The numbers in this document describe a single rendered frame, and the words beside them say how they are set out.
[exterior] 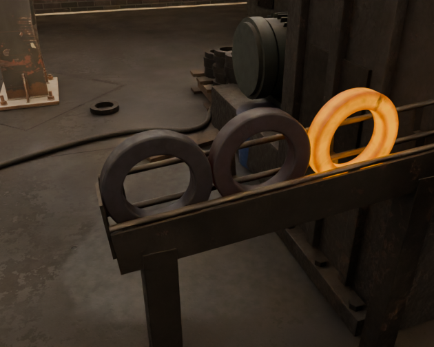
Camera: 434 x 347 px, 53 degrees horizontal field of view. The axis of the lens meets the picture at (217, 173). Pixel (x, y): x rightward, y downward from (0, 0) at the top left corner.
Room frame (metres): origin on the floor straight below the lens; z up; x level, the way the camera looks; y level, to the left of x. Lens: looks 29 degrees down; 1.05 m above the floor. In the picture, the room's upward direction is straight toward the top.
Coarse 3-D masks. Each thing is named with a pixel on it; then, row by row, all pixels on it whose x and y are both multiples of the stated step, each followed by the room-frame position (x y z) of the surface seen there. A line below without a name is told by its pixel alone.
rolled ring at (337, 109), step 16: (336, 96) 0.73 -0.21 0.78; (352, 96) 0.72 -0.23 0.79; (368, 96) 0.73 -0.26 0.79; (384, 96) 0.74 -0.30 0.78; (320, 112) 0.72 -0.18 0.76; (336, 112) 0.71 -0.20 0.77; (352, 112) 0.72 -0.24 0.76; (384, 112) 0.74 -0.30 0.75; (320, 128) 0.70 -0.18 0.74; (336, 128) 0.71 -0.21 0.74; (384, 128) 0.75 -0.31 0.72; (320, 144) 0.70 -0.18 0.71; (368, 144) 0.77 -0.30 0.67; (384, 144) 0.75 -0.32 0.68; (320, 160) 0.70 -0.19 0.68; (352, 160) 0.76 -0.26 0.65
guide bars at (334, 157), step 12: (396, 108) 0.83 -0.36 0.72; (408, 108) 0.84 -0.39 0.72; (420, 108) 0.85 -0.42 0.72; (348, 120) 0.79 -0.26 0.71; (360, 120) 0.80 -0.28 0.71; (420, 120) 0.85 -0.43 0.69; (420, 132) 0.84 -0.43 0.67; (432, 132) 0.84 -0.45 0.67; (252, 144) 0.73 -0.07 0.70; (396, 144) 0.81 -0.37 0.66; (420, 144) 0.84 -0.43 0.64; (336, 156) 0.76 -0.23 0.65; (348, 156) 0.77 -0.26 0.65; (132, 168) 0.66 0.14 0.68; (144, 168) 0.67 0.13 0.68; (156, 168) 0.67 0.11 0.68; (276, 168) 0.73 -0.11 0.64; (240, 180) 0.70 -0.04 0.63; (252, 180) 0.71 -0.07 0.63; (180, 192) 0.67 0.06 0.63; (132, 204) 0.64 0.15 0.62; (144, 204) 0.64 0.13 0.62; (108, 216) 0.62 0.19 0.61
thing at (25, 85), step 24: (0, 0) 2.86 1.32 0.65; (24, 0) 2.89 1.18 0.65; (0, 24) 2.85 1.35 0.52; (24, 24) 2.88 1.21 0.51; (0, 48) 2.84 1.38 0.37; (24, 48) 2.88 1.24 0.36; (24, 72) 2.87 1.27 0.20; (0, 96) 2.74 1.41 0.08; (24, 96) 2.86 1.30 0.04; (48, 96) 2.82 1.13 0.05
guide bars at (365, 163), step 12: (432, 144) 0.76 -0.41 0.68; (384, 156) 0.73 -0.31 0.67; (396, 156) 0.73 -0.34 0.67; (336, 168) 0.70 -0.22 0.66; (348, 168) 0.70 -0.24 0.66; (360, 168) 0.71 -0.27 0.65; (288, 180) 0.67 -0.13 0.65; (300, 180) 0.67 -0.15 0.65; (312, 180) 0.68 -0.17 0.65; (240, 192) 0.64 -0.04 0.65; (252, 192) 0.64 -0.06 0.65; (264, 192) 0.65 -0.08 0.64; (192, 204) 0.61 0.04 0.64; (204, 204) 0.61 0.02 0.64; (216, 204) 0.62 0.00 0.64; (156, 216) 0.59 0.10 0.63; (168, 216) 0.59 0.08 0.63; (120, 228) 0.57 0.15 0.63; (132, 228) 0.57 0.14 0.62
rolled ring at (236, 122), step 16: (256, 112) 0.68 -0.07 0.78; (272, 112) 0.68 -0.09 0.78; (224, 128) 0.67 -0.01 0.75; (240, 128) 0.65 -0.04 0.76; (256, 128) 0.66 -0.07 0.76; (272, 128) 0.67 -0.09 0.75; (288, 128) 0.68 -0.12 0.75; (224, 144) 0.65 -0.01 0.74; (240, 144) 0.66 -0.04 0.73; (288, 144) 0.71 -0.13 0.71; (304, 144) 0.69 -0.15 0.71; (224, 160) 0.65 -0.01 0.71; (288, 160) 0.71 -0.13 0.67; (304, 160) 0.69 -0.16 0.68; (224, 176) 0.65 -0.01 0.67; (288, 176) 0.69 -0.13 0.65; (224, 192) 0.65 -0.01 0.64
